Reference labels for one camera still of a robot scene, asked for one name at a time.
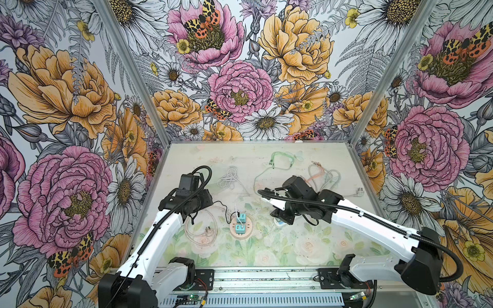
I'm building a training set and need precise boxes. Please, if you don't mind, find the round pink socket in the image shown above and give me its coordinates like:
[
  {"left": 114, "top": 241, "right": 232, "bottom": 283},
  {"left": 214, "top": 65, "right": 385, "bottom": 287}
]
[{"left": 229, "top": 213, "right": 254, "bottom": 240}]

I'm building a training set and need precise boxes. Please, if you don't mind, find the black thin cable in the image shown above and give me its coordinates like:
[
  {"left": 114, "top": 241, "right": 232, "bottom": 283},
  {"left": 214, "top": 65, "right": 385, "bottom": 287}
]
[{"left": 215, "top": 203, "right": 238, "bottom": 224}]

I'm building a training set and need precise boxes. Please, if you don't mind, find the teal charger adapter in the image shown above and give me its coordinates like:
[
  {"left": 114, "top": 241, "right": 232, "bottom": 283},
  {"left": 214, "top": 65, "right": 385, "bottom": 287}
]
[
  {"left": 236, "top": 213, "right": 247, "bottom": 224},
  {"left": 234, "top": 223, "right": 247, "bottom": 235}
]

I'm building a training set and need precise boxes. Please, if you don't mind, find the white blue power strip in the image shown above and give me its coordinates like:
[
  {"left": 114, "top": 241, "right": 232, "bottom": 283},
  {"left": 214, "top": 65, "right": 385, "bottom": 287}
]
[{"left": 273, "top": 218, "right": 286, "bottom": 228}]

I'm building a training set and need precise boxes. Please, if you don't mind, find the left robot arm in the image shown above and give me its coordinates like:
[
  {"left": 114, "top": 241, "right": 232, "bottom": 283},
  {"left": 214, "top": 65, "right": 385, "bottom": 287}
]
[{"left": 98, "top": 166, "right": 213, "bottom": 307}]

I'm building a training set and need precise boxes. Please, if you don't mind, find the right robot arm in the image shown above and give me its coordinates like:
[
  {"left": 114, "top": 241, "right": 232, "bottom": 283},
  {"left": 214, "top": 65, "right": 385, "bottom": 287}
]
[{"left": 258, "top": 176, "right": 464, "bottom": 295}]

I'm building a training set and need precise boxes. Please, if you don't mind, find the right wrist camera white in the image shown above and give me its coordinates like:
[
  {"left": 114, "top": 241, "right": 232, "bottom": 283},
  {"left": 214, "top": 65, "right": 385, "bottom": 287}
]
[{"left": 263, "top": 198, "right": 286, "bottom": 210}]

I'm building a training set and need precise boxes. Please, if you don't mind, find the pink socket cord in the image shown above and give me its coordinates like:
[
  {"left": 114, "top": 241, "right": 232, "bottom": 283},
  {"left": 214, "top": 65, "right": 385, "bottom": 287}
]
[{"left": 184, "top": 205, "right": 228, "bottom": 247}]

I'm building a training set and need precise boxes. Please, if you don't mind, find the green coiled cable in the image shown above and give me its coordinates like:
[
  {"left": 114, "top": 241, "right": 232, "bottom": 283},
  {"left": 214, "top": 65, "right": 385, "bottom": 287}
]
[{"left": 268, "top": 151, "right": 298, "bottom": 170}]

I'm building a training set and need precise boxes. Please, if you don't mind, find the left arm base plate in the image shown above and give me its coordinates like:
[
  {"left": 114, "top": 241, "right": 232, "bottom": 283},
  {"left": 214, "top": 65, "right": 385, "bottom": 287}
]
[{"left": 181, "top": 269, "right": 215, "bottom": 291}]

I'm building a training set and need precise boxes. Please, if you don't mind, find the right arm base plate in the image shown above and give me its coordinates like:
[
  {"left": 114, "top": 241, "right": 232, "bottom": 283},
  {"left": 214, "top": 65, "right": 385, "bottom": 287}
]
[{"left": 314, "top": 268, "right": 374, "bottom": 290}]

